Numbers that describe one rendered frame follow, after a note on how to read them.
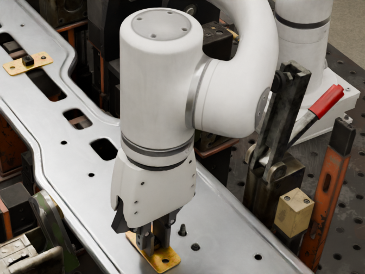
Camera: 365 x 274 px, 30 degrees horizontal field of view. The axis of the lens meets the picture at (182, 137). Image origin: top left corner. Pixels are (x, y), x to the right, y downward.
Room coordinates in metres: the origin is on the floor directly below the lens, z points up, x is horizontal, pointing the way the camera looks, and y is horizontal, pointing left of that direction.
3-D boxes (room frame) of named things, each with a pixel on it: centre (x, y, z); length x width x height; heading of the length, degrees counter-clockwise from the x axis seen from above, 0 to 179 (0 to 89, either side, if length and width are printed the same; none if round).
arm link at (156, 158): (0.59, 0.03, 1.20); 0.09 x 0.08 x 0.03; 129
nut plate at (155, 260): (0.59, 0.03, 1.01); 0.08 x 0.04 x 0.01; 39
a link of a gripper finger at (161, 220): (0.60, 0.01, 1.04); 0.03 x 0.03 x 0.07; 39
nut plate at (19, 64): (0.98, 0.28, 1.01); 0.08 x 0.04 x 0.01; 129
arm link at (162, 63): (0.59, 0.02, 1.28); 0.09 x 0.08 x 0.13; 74
